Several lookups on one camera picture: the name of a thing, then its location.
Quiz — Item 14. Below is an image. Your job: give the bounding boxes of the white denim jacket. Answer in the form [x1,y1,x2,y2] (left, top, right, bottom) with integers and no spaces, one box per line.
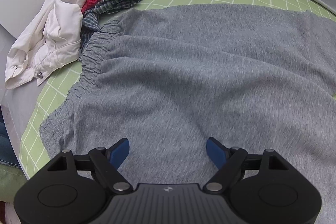
[5,0,86,89]

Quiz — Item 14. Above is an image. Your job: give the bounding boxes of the green checked bed sheet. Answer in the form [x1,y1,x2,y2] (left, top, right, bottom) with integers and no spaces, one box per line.
[19,0,335,178]

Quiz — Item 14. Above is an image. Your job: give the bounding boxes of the red garment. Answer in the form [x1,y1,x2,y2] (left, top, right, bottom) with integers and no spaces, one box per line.
[81,0,101,14]

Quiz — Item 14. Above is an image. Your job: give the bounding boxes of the grey sweatpants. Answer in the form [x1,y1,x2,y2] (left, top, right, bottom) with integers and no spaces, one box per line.
[39,4,335,223]

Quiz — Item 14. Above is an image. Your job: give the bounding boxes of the blue plaid shirt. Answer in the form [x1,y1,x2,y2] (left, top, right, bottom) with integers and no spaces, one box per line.
[80,0,141,51]

